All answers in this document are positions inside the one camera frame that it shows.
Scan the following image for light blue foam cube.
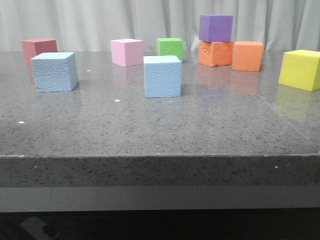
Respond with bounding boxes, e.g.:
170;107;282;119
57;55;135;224
31;52;79;93
143;55;182;98

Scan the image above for green foam cube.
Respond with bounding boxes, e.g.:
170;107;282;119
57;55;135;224
156;37;184;62

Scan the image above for pink foam cube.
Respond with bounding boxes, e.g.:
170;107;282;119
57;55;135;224
110;38;144;67

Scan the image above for dented orange foam cube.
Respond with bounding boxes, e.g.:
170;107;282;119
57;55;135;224
198;40;233;67

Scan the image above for purple foam cube on orange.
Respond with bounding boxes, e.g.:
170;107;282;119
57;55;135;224
199;14;233;42

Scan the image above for smooth orange foam cube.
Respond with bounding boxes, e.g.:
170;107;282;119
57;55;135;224
231;41;264;72

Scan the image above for grey curtain backdrop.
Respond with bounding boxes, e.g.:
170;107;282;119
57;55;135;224
0;0;320;52

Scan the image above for red foam cube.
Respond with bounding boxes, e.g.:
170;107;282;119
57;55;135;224
21;38;58;64

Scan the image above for yellow foam cube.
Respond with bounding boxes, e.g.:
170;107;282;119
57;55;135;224
278;49;320;92

